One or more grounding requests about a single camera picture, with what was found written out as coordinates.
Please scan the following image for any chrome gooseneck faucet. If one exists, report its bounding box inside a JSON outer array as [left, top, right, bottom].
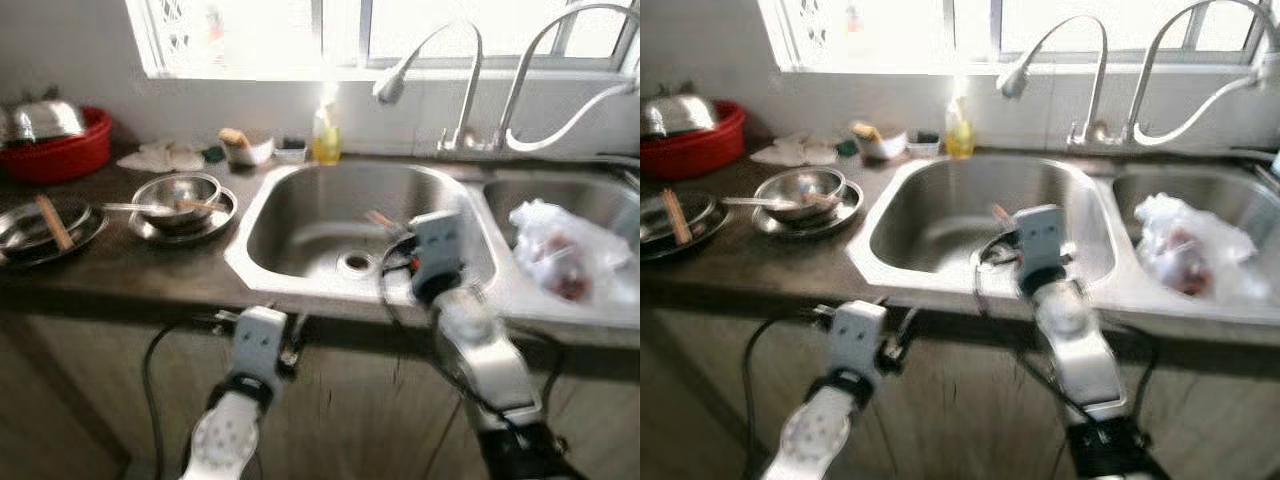
[[996, 13, 1111, 150], [373, 18, 489, 153]]

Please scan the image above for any white window frame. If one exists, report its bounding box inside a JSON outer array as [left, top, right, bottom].
[[124, 0, 641, 83], [756, 0, 1280, 78]]

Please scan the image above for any clear plastic bag with meat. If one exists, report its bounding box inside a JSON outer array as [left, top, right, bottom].
[[507, 198, 635, 307], [1133, 191, 1261, 302]]

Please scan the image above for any chrome faucet with hose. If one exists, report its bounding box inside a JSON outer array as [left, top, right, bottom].
[[1124, 0, 1280, 150], [494, 2, 641, 155]]

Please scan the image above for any stainless steel double sink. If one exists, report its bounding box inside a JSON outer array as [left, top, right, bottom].
[[223, 158, 641, 333], [846, 153, 1280, 328]]

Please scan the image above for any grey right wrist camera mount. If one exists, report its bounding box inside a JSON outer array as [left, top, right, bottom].
[[1012, 204, 1070, 283], [409, 210, 467, 288]]

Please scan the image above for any domed steel lid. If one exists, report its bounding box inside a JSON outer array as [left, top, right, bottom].
[[0, 94, 90, 147], [640, 90, 722, 140]]

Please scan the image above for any white bowl with brush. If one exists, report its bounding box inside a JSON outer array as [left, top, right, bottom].
[[851, 121, 910, 162], [219, 127, 275, 167]]

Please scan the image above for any dark steel plate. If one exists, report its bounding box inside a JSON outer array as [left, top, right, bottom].
[[640, 189, 732, 264], [0, 194, 109, 268]]

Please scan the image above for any yellow dish soap bottle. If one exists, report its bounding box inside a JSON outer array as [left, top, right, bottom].
[[311, 84, 344, 167], [944, 92, 977, 161]]

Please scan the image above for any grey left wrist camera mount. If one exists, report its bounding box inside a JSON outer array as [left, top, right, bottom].
[[831, 300, 890, 380], [232, 305, 290, 387]]

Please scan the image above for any white crumpled cloth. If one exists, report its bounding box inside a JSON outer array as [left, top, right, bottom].
[[117, 139, 207, 174], [749, 132, 840, 169]]

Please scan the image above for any steel plate with wide rim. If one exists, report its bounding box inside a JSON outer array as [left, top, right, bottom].
[[127, 186, 240, 247], [749, 180, 867, 240]]

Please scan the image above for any red plastic basin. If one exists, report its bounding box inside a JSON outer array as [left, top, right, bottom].
[[640, 99, 749, 182], [0, 105, 114, 187]]

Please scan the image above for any flat wooden stick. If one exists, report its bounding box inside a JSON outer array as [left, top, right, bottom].
[[662, 188, 694, 247], [34, 194, 77, 252]]

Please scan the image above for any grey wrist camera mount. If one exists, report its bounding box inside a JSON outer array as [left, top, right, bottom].
[[232, 305, 290, 387], [831, 300, 890, 380], [1012, 204, 1070, 283], [409, 210, 467, 288]]

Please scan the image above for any brown wooden cabinet front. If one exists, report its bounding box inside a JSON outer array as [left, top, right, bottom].
[[0, 305, 641, 480], [640, 300, 1280, 480]]

